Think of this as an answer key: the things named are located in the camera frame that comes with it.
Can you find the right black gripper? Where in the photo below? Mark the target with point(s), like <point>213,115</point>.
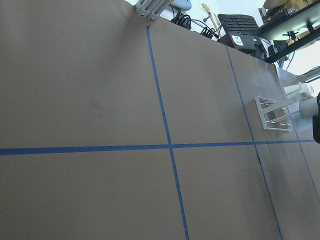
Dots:
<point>316,122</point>

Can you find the pale green white cup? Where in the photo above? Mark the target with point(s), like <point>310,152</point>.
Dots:
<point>308,108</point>

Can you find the black computer monitor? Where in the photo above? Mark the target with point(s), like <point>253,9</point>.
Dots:
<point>304,20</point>

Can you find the black box with label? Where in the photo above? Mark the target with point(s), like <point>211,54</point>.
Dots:
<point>238,41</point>

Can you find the black keyboard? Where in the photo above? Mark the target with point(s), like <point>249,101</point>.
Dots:
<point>239,23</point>

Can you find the white wire cup rack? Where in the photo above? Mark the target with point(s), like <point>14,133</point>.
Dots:
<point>282,111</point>

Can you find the aluminium frame post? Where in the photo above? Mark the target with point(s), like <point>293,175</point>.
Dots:
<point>151,9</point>

